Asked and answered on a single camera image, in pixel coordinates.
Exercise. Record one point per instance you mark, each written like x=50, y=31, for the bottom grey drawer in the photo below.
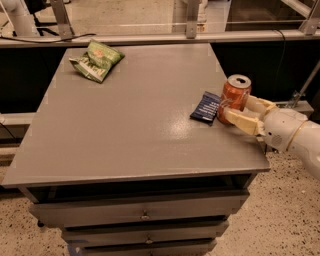
x=169, y=248

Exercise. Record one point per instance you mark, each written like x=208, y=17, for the grey drawer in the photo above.
x=147, y=233
x=169, y=248
x=139, y=209

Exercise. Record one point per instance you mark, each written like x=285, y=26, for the top grey drawer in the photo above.
x=139, y=209

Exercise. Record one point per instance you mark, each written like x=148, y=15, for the blue rxbar blueberry wrapper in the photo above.
x=207, y=108

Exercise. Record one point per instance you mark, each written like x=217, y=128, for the green chip bag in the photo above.
x=97, y=61

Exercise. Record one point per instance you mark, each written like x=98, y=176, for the red coke can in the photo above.
x=234, y=95

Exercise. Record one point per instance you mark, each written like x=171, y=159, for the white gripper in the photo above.
x=282, y=128

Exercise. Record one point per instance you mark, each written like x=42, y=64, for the grey metal railing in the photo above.
x=131, y=22

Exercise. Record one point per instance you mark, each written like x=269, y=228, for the middle grey drawer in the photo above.
x=147, y=233

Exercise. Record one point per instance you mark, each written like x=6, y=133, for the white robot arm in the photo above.
x=306, y=145

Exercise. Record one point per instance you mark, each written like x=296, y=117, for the white pipe post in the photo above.
x=20, y=17

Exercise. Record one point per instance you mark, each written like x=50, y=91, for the grey drawer cabinet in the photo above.
x=132, y=135

